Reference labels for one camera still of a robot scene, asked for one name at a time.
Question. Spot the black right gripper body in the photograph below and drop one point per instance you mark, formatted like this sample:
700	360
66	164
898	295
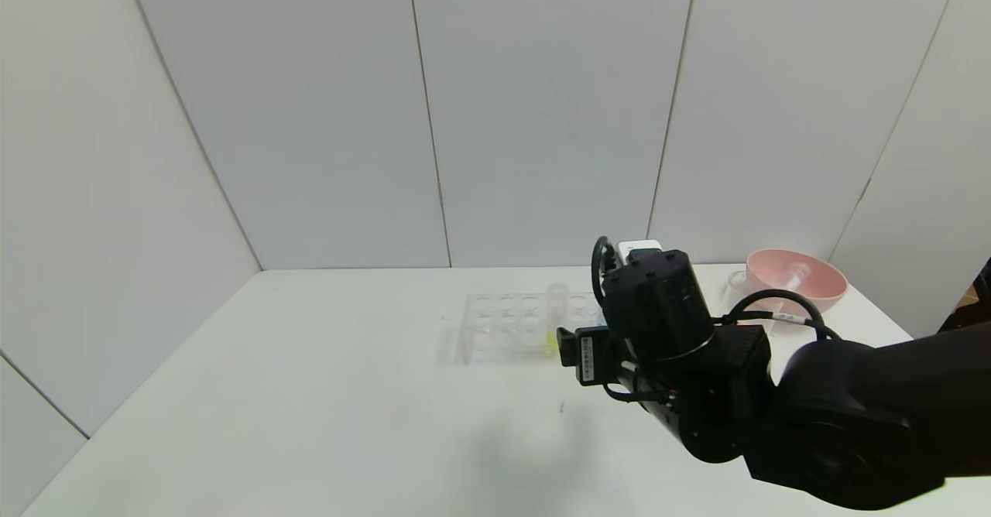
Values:
588	356

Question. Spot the clear plastic test tube rack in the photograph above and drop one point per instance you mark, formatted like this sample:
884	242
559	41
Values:
503	339

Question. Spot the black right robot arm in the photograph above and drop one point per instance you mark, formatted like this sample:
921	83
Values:
836	416

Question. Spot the pink plastic bowl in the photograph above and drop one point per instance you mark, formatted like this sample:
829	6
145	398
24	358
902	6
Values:
824	277

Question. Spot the black object beside table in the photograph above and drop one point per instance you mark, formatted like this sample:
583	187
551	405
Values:
986	277

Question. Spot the test tube with yellow pigment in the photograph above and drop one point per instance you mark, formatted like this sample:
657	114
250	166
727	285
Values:
556	300

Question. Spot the clear plastic measuring beaker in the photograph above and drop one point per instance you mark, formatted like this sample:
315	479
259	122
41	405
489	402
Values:
739	281

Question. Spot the test tube with red pigment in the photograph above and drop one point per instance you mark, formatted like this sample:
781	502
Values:
793	281

